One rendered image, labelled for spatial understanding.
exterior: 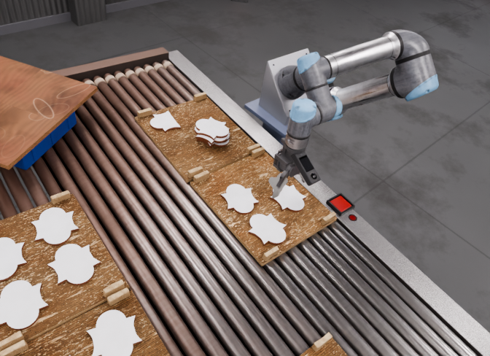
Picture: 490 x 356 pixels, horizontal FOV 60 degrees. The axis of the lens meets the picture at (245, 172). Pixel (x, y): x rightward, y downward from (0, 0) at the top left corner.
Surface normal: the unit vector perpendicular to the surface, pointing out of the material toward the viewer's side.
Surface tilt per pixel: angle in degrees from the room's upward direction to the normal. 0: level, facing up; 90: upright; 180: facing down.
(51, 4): 90
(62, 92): 0
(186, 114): 0
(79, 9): 90
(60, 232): 0
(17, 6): 90
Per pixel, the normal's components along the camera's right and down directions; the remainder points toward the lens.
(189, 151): 0.14, -0.71
